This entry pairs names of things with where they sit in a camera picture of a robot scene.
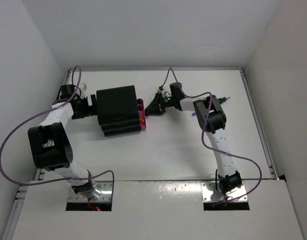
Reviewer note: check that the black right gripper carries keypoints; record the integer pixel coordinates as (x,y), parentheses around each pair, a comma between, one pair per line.
(156,107)

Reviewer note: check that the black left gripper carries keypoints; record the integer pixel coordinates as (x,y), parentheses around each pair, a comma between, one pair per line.
(90,110)

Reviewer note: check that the pink bottom drawer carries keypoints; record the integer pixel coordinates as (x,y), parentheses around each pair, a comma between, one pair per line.
(141,111)

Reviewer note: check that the black drawer cabinet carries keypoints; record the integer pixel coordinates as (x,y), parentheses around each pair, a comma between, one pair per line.
(117,110)

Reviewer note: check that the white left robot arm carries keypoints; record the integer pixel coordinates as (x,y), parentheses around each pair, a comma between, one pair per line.
(51,148)

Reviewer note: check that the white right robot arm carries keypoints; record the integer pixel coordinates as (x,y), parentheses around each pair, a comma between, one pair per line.
(212,121)

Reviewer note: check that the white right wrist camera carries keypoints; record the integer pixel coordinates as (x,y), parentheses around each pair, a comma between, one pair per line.
(162,91)

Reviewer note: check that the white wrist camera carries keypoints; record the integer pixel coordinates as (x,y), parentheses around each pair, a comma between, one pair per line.
(162,91)
(82,90)

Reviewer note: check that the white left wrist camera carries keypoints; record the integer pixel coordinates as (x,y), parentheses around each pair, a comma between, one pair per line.
(82,90)

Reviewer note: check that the green handled stubby screwdriver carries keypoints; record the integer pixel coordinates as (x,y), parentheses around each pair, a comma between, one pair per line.
(223,99)

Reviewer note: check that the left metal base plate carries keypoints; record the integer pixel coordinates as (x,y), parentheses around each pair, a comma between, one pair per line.
(98,192)

